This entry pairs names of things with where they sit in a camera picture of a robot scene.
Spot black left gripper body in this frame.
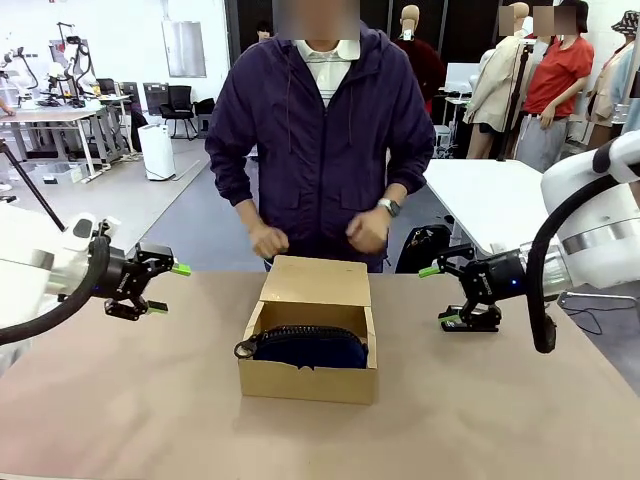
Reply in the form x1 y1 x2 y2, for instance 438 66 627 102
92 247 152 306

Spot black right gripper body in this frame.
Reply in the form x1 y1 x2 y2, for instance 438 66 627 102
462 251 529 302

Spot navy zipper pouch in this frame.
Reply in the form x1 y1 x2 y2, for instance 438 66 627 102
234 324 370 372

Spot person's left forearm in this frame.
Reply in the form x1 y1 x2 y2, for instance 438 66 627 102
382 182 409 205

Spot person's right forearm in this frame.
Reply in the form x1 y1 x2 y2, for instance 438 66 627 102
234 198 265 232

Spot brown cardboard box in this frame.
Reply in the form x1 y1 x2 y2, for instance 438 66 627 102
237 254 377 405

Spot person's left hand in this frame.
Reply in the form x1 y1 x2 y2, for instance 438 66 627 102
345 208 392 254

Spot person's right hand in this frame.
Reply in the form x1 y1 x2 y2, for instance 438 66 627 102
248 219 290 260

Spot black bag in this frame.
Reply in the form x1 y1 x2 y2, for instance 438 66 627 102
394 224 454 274

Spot white table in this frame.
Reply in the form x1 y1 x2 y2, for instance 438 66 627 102
424 158 551 257

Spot white air purifier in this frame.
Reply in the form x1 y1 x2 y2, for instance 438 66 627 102
137 124 177 182

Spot black tripod leg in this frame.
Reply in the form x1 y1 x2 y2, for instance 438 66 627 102
0 139 67 233

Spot black office chair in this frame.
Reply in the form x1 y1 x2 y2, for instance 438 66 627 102
159 85 199 140

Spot dark monitor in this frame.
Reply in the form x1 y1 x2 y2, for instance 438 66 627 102
143 82 170 114

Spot person in purple jacket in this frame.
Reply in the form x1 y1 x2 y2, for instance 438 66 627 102
204 22 436 274

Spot grey workbench table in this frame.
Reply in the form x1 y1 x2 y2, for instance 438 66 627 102
0 108 101 183

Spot mannequin in beige coat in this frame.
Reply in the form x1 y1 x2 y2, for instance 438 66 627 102
462 2 534 160

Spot mannequin in maroon top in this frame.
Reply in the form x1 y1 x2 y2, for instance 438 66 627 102
392 4 449 117

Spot mannequin in red shirt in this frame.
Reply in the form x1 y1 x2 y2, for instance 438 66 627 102
517 0 596 174

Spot mannequin in pale jacket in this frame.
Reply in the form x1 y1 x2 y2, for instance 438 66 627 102
582 29 640 151

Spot patterned bucket hat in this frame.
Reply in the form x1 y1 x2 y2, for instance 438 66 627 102
612 12 640 36

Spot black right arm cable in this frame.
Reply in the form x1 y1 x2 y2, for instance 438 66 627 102
527 144 624 354

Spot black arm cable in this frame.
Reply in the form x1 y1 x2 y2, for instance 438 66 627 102
0 234 112 347
527 144 624 354

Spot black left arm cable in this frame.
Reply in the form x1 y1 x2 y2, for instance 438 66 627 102
0 234 112 347

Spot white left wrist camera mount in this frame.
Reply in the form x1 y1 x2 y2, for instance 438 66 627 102
72 213 122 251

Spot black floor cable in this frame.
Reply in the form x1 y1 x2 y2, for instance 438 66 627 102
567 303 607 336

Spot grey wall panel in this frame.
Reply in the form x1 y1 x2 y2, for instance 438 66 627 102
160 20 208 79

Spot white background robot black cables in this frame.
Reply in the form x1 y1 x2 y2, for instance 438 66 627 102
48 20 99 109

